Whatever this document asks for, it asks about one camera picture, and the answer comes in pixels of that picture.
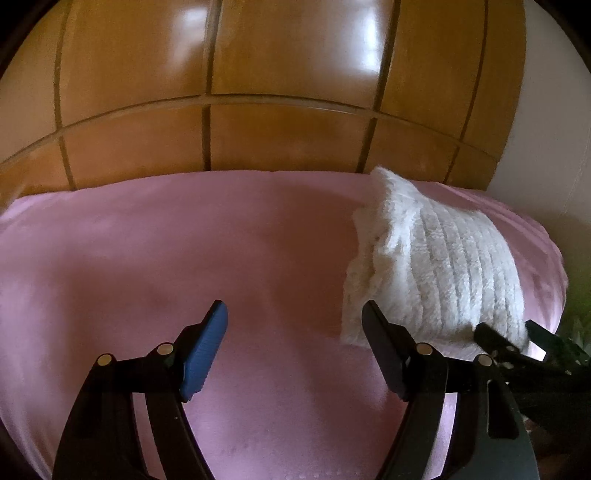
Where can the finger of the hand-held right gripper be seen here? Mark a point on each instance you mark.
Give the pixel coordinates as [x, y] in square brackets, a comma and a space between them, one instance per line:
[491, 337]
[547, 337]

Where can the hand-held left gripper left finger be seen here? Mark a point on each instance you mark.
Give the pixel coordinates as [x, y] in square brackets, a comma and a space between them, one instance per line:
[205, 348]

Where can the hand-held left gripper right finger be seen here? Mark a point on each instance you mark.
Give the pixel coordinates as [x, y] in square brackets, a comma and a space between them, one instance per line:
[385, 344]

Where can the white knit sweater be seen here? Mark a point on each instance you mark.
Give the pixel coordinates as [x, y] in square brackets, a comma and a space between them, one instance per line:
[443, 258]

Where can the pink blanket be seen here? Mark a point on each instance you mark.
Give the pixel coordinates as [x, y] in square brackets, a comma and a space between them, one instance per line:
[184, 249]

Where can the wooden panelled headboard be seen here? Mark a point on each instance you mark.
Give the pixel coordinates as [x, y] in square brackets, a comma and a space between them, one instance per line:
[258, 83]

